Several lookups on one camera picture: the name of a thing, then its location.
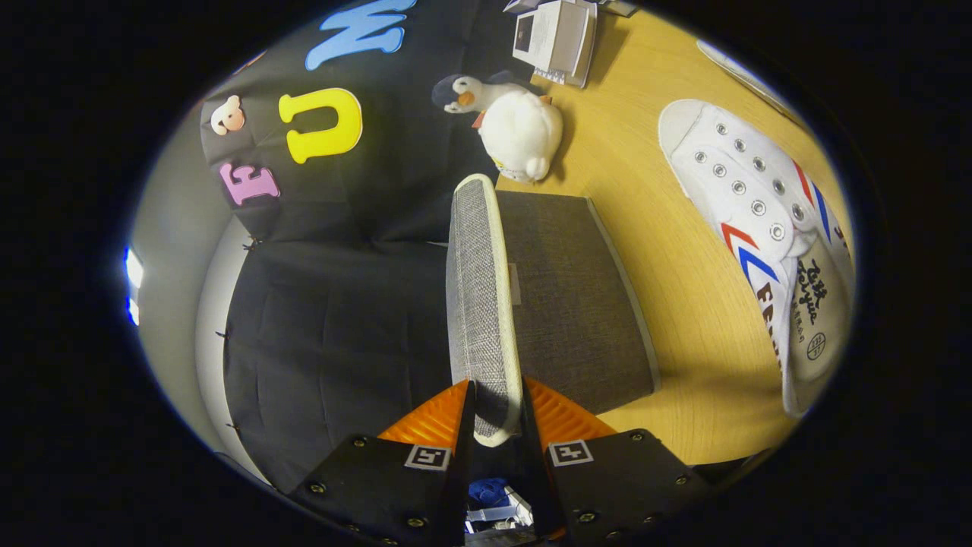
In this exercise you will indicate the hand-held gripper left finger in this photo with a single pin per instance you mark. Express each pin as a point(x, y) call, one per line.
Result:
point(456, 486)

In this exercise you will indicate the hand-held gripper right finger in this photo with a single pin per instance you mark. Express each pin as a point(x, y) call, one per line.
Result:
point(543, 486)

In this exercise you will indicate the grey fabric storage box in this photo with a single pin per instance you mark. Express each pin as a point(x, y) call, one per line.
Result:
point(562, 304)

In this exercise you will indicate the white shoe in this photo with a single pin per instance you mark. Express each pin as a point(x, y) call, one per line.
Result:
point(744, 182)
point(748, 74)

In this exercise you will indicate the blue cloth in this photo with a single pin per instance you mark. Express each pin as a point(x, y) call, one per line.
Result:
point(486, 492)

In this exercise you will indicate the white plush toy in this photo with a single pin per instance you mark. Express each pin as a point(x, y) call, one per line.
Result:
point(520, 133)

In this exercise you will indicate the rectangular ceiling light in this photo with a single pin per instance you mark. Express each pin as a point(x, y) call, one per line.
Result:
point(134, 267)

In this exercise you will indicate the penguin plush toy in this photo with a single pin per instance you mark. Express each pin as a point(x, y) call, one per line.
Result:
point(486, 93)

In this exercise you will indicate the white book with dark portrait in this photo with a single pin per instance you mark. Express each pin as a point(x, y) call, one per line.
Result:
point(558, 34)

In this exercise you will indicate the book with blue picture cover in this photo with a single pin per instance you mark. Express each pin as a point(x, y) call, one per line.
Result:
point(619, 7)

